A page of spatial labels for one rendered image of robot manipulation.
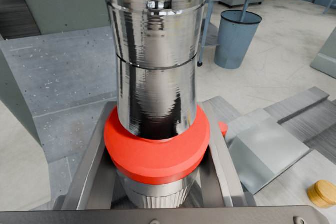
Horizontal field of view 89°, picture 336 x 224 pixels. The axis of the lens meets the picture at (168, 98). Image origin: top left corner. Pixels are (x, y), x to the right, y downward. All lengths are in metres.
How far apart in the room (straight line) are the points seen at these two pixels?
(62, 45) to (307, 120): 0.58
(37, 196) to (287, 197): 1.48
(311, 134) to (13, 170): 1.75
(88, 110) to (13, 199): 1.26
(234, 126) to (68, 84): 0.35
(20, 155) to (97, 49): 1.49
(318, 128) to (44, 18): 0.63
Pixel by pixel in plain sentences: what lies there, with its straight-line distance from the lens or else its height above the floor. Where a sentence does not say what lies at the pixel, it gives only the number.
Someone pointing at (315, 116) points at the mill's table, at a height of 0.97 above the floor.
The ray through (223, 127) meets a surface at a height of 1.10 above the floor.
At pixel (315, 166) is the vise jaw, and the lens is 0.29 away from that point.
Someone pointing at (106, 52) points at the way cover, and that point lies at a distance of 0.43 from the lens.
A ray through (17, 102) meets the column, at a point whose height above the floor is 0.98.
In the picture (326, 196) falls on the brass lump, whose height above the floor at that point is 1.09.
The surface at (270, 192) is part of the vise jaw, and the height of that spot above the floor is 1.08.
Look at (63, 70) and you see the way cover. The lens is 0.43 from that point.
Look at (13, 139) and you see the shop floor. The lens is 1.97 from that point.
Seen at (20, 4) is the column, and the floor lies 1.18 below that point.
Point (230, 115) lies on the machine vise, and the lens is 0.34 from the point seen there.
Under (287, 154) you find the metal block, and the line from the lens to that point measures 0.23.
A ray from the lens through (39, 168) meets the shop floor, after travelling 1.67.
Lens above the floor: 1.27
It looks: 43 degrees down
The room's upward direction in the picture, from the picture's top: 2 degrees clockwise
